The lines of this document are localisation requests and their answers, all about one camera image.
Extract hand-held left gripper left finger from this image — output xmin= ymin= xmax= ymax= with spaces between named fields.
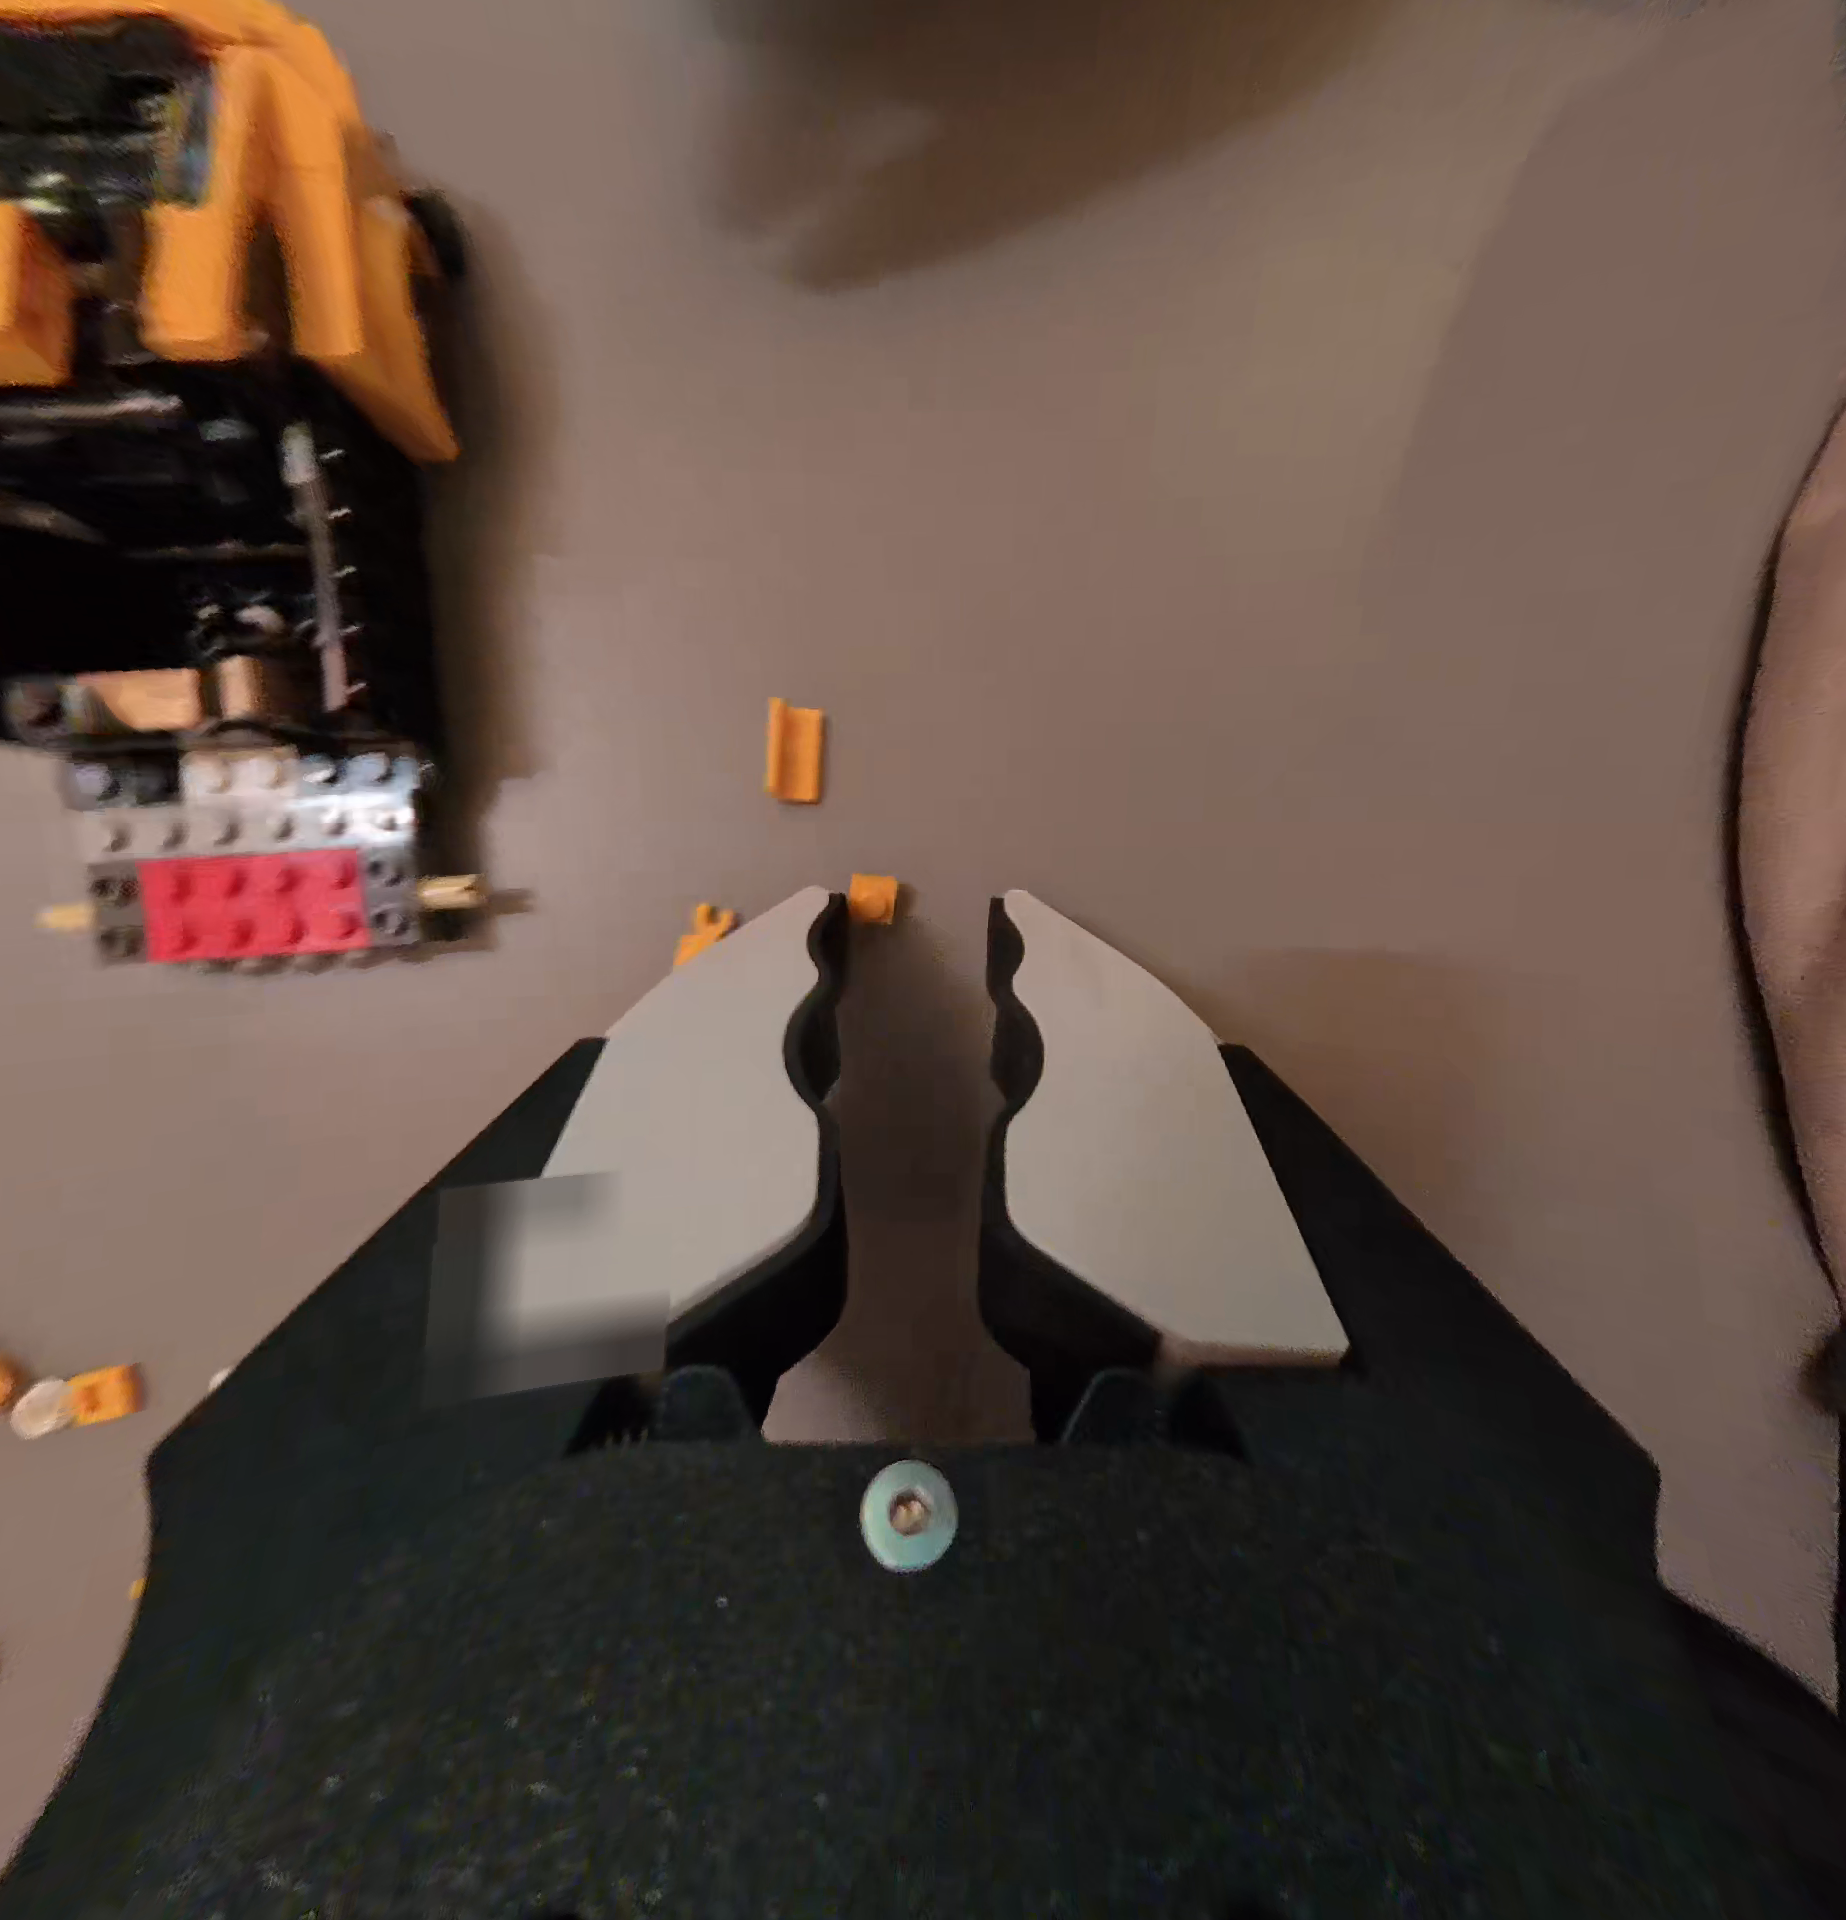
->
xmin=541 ymin=885 xmax=854 ymax=1440

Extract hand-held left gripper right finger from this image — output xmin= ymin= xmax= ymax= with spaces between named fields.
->
xmin=977 ymin=887 xmax=1353 ymax=1444

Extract orange lego bracket piece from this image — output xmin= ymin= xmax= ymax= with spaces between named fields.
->
xmin=761 ymin=696 xmax=829 ymax=809

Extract orange black lego car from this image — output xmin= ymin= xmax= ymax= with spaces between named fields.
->
xmin=0 ymin=0 xmax=530 ymax=976

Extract scattered orange white lego pieces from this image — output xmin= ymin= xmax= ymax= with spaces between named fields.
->
xmin=0 ymin=1333 xmax=148 ymax=1714

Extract beige hooded sweatshirt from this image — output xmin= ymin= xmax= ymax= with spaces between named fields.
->
xmin=1733 ymin=270 xmax=1846 ymax=1352

